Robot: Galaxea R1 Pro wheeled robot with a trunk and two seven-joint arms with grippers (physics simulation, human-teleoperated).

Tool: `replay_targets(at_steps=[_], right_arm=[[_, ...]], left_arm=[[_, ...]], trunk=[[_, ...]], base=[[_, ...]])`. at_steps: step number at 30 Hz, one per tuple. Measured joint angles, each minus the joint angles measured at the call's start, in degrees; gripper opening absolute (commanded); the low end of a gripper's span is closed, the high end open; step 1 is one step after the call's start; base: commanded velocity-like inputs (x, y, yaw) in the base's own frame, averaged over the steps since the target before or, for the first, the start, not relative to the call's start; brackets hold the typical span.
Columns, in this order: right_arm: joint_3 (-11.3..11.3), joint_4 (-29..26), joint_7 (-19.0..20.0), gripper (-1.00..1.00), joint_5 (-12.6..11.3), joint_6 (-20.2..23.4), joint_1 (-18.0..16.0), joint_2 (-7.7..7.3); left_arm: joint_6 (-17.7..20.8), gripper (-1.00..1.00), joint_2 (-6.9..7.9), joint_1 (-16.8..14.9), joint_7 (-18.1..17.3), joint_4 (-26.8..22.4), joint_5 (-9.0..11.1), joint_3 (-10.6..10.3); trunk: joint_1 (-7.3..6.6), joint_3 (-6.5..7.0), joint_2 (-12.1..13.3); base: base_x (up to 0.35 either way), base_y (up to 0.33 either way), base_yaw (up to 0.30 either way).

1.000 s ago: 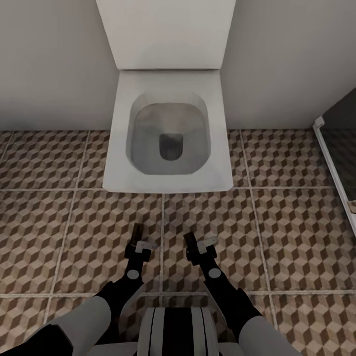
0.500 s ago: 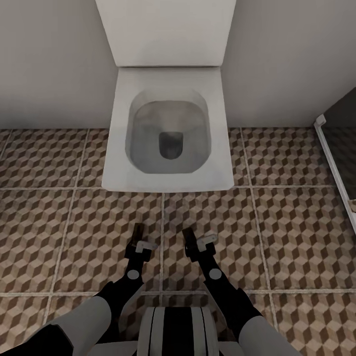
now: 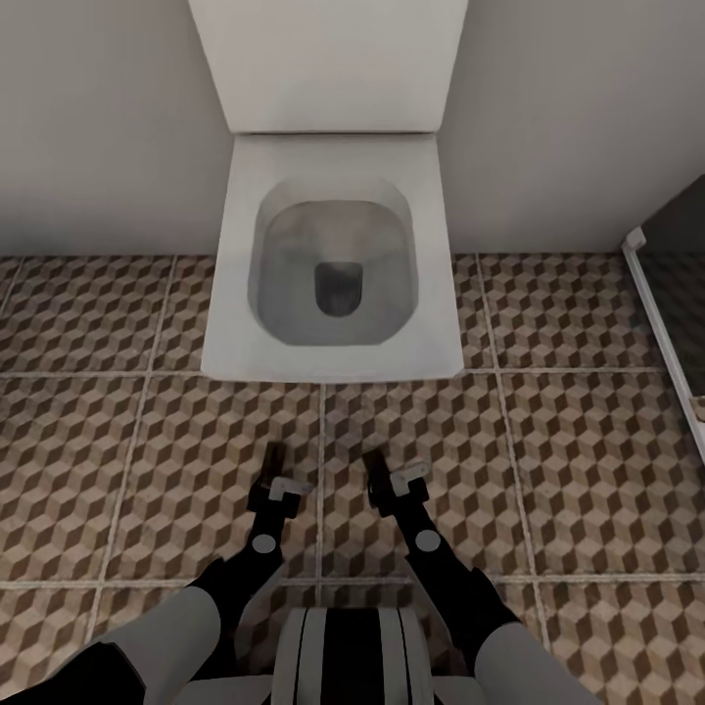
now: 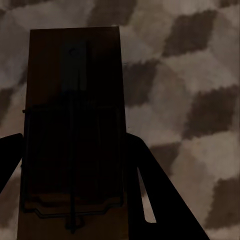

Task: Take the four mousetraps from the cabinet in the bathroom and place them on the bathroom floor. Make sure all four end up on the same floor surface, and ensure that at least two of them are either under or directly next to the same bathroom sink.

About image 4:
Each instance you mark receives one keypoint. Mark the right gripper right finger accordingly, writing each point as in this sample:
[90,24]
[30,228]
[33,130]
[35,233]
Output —
[174,220]

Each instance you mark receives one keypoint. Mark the mousetrap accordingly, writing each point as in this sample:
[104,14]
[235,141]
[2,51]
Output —
[73,174]

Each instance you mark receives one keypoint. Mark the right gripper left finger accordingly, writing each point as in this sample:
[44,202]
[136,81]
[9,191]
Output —
[11,152]

